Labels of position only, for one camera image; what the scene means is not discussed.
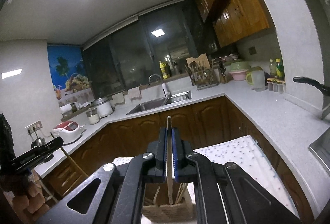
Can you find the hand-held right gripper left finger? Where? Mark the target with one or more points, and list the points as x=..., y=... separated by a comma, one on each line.
x=164, y=154

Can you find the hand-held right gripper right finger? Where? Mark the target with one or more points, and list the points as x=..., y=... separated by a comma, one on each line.
x=175, y=154

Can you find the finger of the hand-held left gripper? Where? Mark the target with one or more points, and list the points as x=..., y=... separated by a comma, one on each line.
x=38, y=151

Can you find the light bamboo chopstick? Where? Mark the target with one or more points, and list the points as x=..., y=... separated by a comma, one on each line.
x=169, y=149

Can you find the brown wooden chopstick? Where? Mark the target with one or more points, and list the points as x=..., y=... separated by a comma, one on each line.
x=76, y=163

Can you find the wooden utensil holder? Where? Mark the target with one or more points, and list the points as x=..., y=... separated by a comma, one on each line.
x=167, y=212

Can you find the dish rack with utensils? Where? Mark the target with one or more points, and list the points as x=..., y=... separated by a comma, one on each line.
x=201, y=72

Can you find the person's left hand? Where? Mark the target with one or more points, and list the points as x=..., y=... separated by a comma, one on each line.
x=28, y=198

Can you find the metal kettle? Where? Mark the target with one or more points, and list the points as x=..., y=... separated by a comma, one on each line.
x=40, y=142

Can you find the brown wooden lower cabinets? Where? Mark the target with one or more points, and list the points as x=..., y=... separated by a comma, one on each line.
x=144, y=131

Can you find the white red rice cooker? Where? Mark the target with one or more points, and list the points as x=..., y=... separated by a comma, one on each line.
x=68, y=132

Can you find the steel kitchen sink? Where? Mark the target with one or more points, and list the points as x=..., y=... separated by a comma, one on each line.
x=159, y=103

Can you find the glass jar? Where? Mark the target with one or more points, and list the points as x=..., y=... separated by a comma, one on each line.
x=93, y=117

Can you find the pink hanging cloth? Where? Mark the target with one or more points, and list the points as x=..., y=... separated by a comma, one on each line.
x=134, y=94

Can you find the floral white tablecloth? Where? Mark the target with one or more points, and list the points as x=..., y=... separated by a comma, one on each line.
x=245, y=157

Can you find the chrome faucet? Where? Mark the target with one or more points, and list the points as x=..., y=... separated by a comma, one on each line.
x=161, y=85

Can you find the beige hanging cloth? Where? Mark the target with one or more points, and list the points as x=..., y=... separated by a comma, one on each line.
x=118, y=99

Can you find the white pot with metal lid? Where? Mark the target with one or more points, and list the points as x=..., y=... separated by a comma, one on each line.
x=103, y=106

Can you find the yellow bottle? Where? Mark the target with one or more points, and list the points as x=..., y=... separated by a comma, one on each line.
x=165, y=69

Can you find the knife block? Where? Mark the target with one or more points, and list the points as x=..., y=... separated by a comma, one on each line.
x=221, y=70

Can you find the grey kitchen countertop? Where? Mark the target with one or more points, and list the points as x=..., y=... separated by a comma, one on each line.
x=270, y=113

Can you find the dark kitchen window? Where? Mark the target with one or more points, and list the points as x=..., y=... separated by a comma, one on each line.
x=149, y=51

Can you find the pink and green basins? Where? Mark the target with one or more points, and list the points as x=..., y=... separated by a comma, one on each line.
x=239, y=70

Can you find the yellow-green plastic pitcher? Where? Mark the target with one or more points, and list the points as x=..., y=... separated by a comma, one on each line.
x=257, y=81

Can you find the row of small spice jars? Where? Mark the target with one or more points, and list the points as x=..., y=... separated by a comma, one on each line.
x=275, y=85

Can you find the condiment bottles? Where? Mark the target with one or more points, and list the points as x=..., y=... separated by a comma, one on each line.
x=277, y=68

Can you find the steel gas stove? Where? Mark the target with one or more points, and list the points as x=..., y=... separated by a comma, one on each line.
x=322, y=149

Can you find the black wok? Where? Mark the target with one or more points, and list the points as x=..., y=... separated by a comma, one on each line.
x=312, y=83

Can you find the white wall socket strip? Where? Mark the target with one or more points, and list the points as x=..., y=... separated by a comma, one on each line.
x=34, y=126

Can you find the fruit wall poster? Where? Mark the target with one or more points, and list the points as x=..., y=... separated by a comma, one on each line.
x=69, y=74

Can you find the dark wall socket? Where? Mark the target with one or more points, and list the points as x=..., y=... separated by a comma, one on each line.
x=252, y=50

